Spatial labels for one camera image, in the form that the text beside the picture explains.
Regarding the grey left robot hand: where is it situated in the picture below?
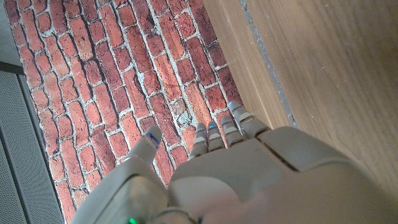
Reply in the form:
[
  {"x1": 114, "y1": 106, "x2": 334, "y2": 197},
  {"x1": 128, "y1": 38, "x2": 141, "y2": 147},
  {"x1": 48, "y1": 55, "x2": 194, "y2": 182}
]
[{"x1": 70, "y1": 100, "x2": 398, "y2": 224}]

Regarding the grey perforated wall panel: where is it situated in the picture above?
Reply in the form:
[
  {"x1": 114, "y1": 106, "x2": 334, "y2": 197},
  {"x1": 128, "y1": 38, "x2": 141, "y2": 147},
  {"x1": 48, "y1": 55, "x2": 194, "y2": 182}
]
[{"x1": 0, "y1": 62, "x2": 66, "y2": 224}]

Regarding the grey tape strip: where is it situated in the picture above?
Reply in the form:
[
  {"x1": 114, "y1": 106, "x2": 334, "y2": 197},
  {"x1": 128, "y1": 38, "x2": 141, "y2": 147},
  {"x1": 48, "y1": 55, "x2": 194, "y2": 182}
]
[{"x1": 239, "y1": 0, "x2": 299, "y2": 129}]

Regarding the red brick printed backdrop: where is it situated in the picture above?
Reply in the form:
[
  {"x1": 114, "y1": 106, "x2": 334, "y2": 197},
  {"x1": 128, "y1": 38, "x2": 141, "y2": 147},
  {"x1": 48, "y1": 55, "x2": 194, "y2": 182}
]
[{"x1": 2, "y1": 0, "x2": 245, "y2": 224}]

